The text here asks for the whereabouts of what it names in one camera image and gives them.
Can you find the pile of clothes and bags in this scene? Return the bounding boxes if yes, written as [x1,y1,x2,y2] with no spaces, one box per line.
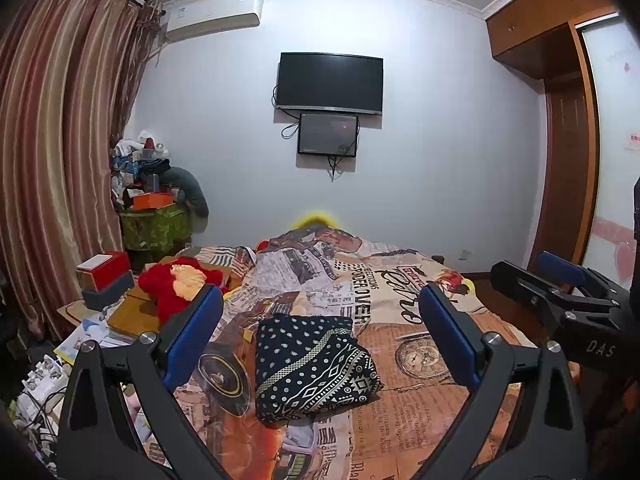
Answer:
[110,130,173,211]

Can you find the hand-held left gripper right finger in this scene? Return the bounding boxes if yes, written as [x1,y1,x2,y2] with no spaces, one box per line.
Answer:
[417,282,587,480]

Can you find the navy patterned hooded garment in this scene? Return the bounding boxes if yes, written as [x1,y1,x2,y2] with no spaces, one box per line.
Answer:
[255,313,384,426]

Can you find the white sliding wardrobe door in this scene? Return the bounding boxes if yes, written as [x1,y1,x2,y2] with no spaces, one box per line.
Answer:
[575,10,640,291]

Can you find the newspaper printed blanket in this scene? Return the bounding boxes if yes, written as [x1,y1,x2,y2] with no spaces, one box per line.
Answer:
[145,225,546,480]

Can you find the red box with white lid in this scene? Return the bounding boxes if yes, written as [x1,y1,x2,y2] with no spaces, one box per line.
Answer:
[76,251,132,291]

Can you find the large black television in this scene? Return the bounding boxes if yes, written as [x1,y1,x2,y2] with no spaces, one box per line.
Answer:
[275,52,385,116]

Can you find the striped brown curtain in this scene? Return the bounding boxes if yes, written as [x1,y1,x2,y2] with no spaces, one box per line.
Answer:
[0,0,163,341]

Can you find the small black monitor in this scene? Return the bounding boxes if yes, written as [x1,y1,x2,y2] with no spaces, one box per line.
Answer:
[297,112,360,158]

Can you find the brown cardboard box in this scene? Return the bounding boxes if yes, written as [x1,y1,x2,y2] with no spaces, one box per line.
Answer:
[106,282,166,336]

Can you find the white air conditioner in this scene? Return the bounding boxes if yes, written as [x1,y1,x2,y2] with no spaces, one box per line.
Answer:
[162,0,264,43]

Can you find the yellow plush toy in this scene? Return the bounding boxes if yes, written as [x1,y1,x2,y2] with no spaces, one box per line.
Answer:
[292,210,341,231]

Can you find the pink door sticker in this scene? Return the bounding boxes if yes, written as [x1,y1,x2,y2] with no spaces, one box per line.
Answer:
[592,217,638,286]

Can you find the white power strip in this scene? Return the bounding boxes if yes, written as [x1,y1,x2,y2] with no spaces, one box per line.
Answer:
[15,355,67,441]

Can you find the grey plush pillow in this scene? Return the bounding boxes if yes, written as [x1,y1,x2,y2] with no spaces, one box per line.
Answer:
[162,167,210,218]

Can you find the wooden door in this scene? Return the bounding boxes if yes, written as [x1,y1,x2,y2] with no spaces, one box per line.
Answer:
[525,22,601,281]

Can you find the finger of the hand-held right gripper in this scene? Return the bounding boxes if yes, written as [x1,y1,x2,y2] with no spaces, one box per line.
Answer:
[537,251,629,301]
[490,260,621,321]

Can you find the red plush toy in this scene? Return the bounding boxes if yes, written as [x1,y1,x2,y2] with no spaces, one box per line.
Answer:
[137,256,223,326]

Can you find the printed paper booklet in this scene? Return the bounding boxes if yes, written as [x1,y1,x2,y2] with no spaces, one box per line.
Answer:
[54,317,136,361]

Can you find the orange box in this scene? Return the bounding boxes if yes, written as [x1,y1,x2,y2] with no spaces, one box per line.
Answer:
[132,191,173,211]

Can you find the wooden overhead cabinet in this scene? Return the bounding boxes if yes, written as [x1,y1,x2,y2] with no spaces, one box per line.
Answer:
[485,0,621,81]

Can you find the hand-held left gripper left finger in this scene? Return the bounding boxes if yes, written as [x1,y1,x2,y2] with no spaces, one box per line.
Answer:
[56,282,226,480]

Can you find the dark grey box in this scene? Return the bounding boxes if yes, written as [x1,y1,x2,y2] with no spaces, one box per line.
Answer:
[81,270,136,309]

